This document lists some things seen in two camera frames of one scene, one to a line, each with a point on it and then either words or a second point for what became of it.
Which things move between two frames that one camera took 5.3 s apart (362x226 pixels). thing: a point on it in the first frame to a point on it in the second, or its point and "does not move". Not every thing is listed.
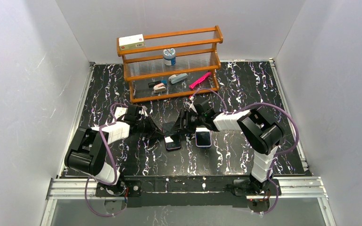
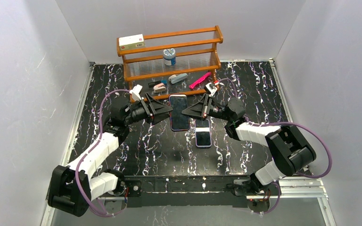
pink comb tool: (191, 86) does not move
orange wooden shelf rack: (173, 64) does not move
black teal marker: (152, 84) does not move
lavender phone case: (204, 146) does not move
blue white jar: (169, 55) does not move
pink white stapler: (159, 87) does not move
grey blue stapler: (174, 79) does not move
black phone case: (167, 127) to (179, 122)
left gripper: (148, 125) to (149, 108)
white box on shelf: (131, 42) does not move
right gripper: (184, 119) to (205, 107)
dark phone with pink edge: (171, 145) to (179, 121)
